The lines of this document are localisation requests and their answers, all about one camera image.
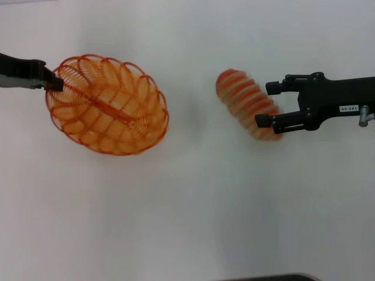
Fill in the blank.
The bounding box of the orange striped toy shrimp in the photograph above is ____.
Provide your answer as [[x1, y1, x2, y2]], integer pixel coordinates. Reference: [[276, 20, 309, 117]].
[[215, 68, 285, 142]]

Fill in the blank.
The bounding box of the orange woven plastic basket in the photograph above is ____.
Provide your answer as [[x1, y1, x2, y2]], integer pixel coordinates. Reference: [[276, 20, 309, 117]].
[[45, 53, 170, 156]]

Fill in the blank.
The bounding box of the grey cable with metal plug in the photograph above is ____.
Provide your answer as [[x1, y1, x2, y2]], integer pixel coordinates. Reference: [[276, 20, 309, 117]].
[[359, 104, 375, 127]]

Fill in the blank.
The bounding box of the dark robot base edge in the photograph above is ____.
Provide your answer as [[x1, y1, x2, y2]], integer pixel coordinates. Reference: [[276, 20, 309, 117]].
[[224, 273, 319, 281]]

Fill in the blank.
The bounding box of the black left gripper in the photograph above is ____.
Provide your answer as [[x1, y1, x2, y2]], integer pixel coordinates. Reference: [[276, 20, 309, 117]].
[[0, 52, 65, 92]]

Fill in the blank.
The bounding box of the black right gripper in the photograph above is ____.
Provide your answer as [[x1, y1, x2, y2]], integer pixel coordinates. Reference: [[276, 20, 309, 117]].
[[254, 71, 375, 135]]

